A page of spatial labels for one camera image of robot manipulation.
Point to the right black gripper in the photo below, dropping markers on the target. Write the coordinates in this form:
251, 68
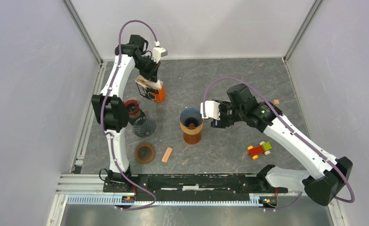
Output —
222, 123

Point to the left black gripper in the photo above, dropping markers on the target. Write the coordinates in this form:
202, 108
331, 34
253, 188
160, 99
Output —
152, 75

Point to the orange coffee filter box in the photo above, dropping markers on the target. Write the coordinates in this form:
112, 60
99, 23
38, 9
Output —
154, 91

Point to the blue glass dripper cone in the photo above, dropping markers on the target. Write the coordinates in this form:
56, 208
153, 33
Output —
191, 116

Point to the dark red cup carafe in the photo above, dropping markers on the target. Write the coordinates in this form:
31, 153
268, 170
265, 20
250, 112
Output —
134, 110

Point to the amber glass carafe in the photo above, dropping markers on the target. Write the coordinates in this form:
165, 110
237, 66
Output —
192, 139

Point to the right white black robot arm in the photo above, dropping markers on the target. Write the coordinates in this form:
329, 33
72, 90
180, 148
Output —
324, 175

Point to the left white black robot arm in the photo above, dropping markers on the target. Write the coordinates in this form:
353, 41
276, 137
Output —
114, 114

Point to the dark smoky glass dripper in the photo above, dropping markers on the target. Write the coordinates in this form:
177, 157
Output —
144, 127

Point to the red green toy car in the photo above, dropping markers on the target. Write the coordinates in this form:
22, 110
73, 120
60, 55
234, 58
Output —
263, 148

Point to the long wooden block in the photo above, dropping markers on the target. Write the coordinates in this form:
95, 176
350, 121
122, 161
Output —
167, 155

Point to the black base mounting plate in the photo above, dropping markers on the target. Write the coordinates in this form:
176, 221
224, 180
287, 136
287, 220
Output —
191, 187

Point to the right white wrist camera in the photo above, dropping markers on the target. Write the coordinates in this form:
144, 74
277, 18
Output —
210, 110

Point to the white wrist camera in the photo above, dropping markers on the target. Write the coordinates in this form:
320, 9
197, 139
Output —
158, 52
210, 110

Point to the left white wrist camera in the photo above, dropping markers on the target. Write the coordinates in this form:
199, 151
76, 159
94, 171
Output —
158, 52

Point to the white slotted cable duct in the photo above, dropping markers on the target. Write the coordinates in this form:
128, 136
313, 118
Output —
120, 200

